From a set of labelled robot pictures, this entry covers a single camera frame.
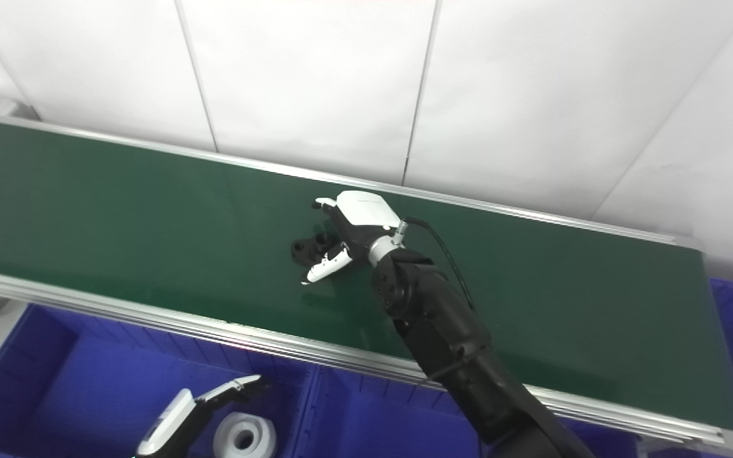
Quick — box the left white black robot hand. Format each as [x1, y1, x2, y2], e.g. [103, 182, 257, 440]
[136, 374, 266, 458]

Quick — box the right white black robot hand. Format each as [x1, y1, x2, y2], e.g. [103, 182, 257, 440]
[302, 191, 405, 285]

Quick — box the black flange part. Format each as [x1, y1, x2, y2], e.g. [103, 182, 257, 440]
[291, 232, 343, 267]

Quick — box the white cylindrical part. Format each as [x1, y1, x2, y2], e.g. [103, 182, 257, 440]
[213, 412, 277, 458]

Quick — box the green conveyor belt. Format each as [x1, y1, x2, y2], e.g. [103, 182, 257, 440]
[0, 89, 733, 458]
[0, 116, 733, 433]

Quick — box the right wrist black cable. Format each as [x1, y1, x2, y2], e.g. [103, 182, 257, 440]
[403, 216, 477, 312]

